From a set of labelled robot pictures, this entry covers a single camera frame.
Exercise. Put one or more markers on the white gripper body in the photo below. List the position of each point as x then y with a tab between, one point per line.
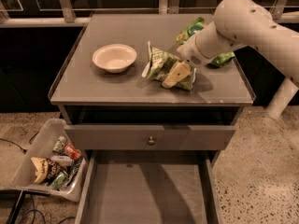
189	52

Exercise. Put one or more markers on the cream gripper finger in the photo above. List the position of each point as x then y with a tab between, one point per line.
178	72

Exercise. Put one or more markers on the green jalapeno chip bag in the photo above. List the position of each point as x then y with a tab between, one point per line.
160	64

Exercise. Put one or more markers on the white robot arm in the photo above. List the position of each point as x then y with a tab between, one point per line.
240	23

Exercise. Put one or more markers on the bright green chip bag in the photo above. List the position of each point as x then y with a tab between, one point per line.
191	28

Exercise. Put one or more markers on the grey drawer cabinet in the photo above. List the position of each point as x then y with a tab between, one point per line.
87	94

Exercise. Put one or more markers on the round metal drawer knob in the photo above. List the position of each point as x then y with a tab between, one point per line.
151	141

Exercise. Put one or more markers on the grey top drawer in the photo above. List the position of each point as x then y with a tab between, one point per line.
135	137

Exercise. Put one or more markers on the grey open middle drawer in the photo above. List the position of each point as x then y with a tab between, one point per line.
149	187

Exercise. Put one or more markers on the dark blue snack bag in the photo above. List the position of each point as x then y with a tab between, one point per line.
74	171

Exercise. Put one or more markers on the brown snack bag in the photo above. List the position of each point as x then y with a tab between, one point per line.
46	169

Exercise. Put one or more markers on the white paper bowl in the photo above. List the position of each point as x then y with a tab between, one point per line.
114	58

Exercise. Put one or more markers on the red soda can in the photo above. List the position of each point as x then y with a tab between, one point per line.
72	152

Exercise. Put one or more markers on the green soda can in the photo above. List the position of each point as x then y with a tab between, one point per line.
60	144

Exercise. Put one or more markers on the clear plastic storage bin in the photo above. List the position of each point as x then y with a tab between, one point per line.
24	178

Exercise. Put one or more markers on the silver water bottle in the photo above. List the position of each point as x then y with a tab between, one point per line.
62	160

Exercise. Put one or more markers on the green can lower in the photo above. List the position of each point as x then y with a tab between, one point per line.
59	180

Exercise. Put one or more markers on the metal window railing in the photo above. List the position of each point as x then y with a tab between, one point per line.
20	13

